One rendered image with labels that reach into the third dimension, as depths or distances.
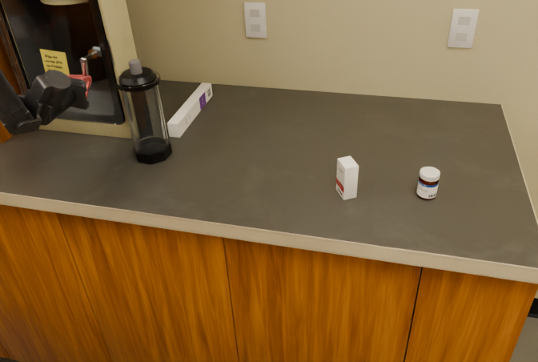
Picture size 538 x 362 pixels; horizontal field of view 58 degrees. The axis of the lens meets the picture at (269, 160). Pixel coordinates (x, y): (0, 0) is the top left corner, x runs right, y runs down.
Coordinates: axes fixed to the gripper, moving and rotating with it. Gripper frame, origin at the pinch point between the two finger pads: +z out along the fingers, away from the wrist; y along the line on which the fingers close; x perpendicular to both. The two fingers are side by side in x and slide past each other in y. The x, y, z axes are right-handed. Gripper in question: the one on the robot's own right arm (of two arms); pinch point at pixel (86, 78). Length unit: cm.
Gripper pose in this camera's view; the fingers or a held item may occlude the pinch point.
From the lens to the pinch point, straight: 134.9
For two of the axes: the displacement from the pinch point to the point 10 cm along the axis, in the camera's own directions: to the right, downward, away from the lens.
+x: -0.8, 8.2, 5.7
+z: 2.3, -5.4, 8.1
